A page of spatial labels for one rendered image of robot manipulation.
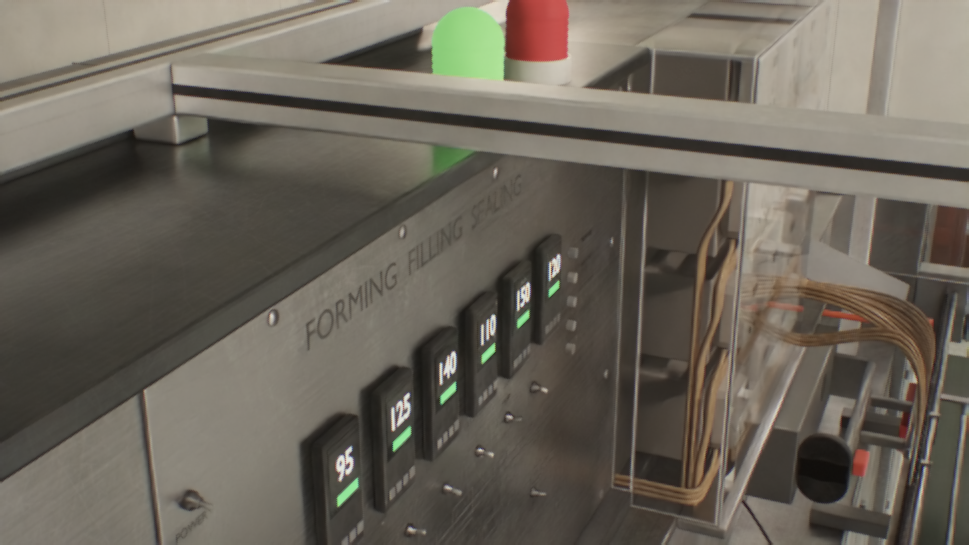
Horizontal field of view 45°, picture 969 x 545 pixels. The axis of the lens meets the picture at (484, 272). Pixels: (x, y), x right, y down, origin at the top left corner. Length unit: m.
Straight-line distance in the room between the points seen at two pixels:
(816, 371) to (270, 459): 1.30
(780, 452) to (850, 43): 4.39
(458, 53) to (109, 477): 0.47
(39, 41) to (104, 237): 3.78
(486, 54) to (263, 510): 0.40
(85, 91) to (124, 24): 3.99
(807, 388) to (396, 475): 1.09
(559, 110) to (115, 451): 0.34
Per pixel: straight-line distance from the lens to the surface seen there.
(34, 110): 0.79
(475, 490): 1.03
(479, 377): 0.96
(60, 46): 4.56
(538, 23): 1.06
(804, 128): 0.71
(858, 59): 6.01
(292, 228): 0.71
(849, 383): 2.07
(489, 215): 0.95
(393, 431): 0.83
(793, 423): 1.74
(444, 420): 0.91
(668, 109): 0.73
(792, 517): 2.11
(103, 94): 0.84
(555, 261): 1.09
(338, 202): 0.75
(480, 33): 0.93
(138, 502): 0.62
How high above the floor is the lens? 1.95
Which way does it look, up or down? 21 degrees down
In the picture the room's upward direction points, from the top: straight up
